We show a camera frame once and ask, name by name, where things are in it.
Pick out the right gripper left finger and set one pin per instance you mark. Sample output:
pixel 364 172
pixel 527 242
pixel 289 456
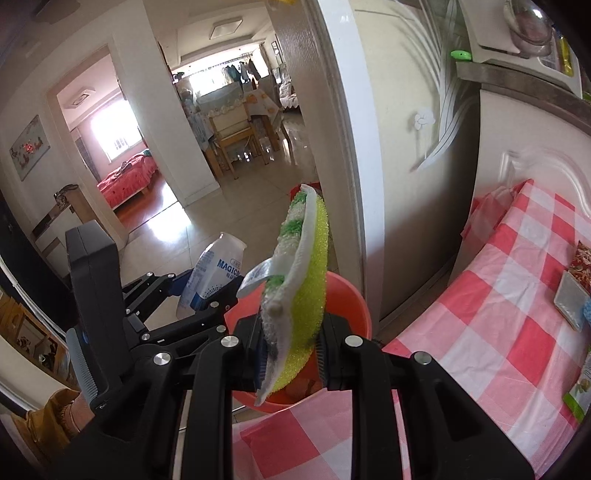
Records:
pixel 235 362

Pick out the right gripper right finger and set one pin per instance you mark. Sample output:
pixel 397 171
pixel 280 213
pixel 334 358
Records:
pixel 409 409

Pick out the white Magiclean bottle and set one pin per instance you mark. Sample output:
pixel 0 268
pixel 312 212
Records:
pixel 217 265

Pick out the green striped cleaning cloth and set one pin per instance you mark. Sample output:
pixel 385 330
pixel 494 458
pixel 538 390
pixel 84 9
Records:
pixel 294 282

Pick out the white kitchen cabinet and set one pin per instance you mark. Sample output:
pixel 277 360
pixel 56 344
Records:
pixel 530 129

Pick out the red checkered tablecloth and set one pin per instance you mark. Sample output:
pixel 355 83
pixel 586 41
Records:
pixel 495 330

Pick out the red plastic bucket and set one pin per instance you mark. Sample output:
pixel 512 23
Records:
pixel 343 300

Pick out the red bed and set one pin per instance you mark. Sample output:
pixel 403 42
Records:
pixel 133 176

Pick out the small silver foil packet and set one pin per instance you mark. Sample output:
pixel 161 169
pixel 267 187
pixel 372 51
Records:
pixel 570 300

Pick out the wooden dining chair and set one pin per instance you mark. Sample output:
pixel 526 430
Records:
pixel 231 125

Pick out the frosted glass sliding door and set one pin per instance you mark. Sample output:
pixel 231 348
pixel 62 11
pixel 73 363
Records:
pixel 415 128

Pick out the green clip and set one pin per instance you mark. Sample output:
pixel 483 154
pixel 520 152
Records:
pixel 461 55

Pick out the white dish rack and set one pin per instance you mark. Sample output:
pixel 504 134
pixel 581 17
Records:
pixel 519 35

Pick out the wall picture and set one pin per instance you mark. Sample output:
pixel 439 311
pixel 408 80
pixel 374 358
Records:
pixel 30 146

